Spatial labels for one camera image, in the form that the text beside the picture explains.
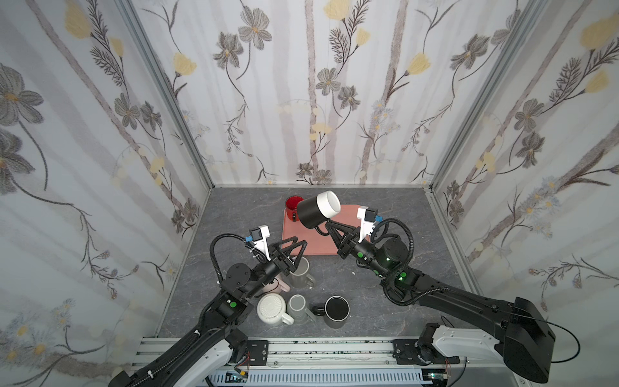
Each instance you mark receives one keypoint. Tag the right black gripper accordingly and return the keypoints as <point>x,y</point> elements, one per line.
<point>350,241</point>

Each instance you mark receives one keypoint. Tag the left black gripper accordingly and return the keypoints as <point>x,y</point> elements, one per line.
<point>274,253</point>

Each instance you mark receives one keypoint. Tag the black mug white base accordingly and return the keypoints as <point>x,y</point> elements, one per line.
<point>312,212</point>

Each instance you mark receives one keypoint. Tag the red mug black handle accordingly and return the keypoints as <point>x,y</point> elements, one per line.
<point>291,207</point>

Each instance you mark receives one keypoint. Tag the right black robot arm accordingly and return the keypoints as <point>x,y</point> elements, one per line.
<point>525,339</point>

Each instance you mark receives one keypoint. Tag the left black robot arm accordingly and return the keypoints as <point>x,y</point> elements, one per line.
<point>216,339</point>

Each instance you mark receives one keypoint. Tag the tall grey mug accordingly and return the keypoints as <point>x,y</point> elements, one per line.
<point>301,277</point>

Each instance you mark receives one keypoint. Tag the pale pink mug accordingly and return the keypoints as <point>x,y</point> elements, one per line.
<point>277,285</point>

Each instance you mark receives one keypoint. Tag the white ribbed-base mug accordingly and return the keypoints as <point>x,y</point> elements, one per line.
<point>272,310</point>

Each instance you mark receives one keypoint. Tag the small grey mug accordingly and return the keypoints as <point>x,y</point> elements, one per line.
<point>298,309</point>

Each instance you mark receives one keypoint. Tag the black mug grey rim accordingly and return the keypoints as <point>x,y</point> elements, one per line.
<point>335,311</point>

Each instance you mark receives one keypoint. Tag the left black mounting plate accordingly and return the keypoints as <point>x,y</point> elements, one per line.
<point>256,353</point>

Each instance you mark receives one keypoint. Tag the black mounting plate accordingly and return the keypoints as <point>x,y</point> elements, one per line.
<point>256,353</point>
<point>421,354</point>

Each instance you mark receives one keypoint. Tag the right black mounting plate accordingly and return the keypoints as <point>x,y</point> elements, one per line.
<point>421,354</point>

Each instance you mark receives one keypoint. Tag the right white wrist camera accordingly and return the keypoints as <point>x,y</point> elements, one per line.
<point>368,218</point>

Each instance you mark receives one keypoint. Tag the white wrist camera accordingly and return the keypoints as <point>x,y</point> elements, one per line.
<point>368,218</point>
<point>257,243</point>

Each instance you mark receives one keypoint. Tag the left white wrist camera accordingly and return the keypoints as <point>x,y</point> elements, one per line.
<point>257,243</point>

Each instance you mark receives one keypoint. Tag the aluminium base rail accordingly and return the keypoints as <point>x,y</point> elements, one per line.
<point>366,352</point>

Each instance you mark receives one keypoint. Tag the white ventilated cable duct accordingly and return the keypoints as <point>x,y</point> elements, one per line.
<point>316,377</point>

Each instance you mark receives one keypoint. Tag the left aluminium corner post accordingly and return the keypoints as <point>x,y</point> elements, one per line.
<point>158,76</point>

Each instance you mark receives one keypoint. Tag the aluminium corner post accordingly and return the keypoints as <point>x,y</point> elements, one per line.
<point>523,26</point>
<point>158,76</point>

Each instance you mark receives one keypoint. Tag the right aluminium corner post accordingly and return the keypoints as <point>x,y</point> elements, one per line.
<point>523,26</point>

